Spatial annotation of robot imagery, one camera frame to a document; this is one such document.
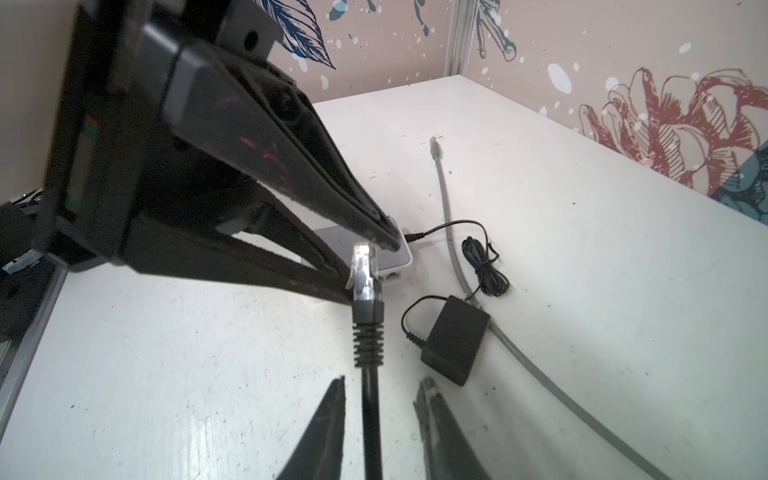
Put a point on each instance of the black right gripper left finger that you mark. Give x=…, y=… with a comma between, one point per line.
x=319, y=453

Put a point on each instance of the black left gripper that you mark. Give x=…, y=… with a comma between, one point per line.
x=167, y=100

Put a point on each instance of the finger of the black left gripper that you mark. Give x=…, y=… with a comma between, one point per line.
x=239, y=235

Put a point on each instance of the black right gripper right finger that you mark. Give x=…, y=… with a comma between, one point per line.
x=447, y=452

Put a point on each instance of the black power adapter with cord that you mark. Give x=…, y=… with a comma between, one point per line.
x=453, y=343

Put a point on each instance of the white small switch box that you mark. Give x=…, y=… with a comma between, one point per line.
x=391, y=264

